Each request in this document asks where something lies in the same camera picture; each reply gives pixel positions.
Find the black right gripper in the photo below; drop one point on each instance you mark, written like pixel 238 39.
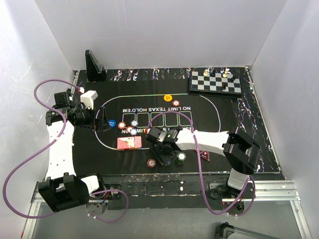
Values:
pixel 159 157

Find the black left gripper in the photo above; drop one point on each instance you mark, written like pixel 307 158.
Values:
pixel 102 124

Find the blue small blind button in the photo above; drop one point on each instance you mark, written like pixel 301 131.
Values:
pixel 112 123

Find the red poker chip stack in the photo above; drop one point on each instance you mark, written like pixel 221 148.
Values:
pixel 151 163

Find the black triangular all-in marker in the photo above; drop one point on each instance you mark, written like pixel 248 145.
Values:
pixel 204 155

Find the yellow dealer button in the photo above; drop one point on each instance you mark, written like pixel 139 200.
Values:
pixel 167 97

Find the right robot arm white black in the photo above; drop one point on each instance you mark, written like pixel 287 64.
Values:
pixel 239 148

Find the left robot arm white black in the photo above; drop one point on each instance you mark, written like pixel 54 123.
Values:
pixel 62 189

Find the black texas holdem poker mat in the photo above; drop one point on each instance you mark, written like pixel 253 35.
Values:
pixel 96 152

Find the green poker chip stack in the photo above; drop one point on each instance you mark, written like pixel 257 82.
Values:
pixel 180 158

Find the red playing card deck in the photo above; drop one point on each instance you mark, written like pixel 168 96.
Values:
pixel 129 143

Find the black card shoe stand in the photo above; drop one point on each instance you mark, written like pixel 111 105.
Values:
pixel 95 70

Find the black white chess board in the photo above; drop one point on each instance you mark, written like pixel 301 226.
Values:
pixel 212 86

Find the white chess piece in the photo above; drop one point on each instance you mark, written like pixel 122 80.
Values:
pixel 206 72

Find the black case corner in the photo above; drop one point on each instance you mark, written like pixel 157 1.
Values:
pixel 227 231

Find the white chess pawn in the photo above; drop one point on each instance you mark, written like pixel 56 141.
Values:
pixel 225 73

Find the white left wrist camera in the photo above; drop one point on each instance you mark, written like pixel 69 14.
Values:
pixel 88 98

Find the aluminium frame rail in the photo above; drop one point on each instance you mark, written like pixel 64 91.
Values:
pixel 276 211

